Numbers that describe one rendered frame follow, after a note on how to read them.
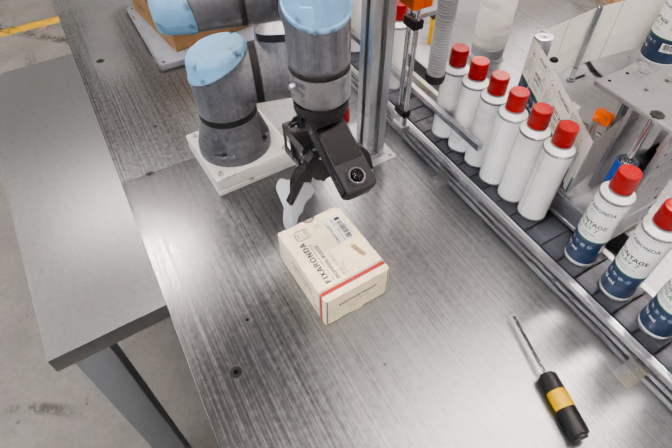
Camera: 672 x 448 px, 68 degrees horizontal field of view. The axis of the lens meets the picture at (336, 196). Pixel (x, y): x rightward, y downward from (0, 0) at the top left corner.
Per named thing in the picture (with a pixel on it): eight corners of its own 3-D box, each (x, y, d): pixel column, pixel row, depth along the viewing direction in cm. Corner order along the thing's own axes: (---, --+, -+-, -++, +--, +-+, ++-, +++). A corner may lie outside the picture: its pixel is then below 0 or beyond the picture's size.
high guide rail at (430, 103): (481, 150, 94) (483, 144, 93) (476, 152, 93) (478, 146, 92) (255, -52, 157) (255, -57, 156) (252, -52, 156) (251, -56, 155)
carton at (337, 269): (386, 292, 87) (389, 268, 81) (326, 326, 82) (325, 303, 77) (337, 231, 96) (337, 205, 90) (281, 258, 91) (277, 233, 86)
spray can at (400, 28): (407, 86, 119) (418, 4, 104) (389, 93, 117) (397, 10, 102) (395, 75, 122) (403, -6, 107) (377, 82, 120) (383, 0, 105)
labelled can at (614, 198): (601, 260, 85) (659, 176, 70) (579, 273, 83) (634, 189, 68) (577, 239, 88) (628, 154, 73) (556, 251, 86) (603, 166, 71)
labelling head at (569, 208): (643, 221, 90) (724, 108, 71) (592, 250, 86) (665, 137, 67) (583, 174, 99) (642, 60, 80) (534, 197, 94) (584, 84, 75)
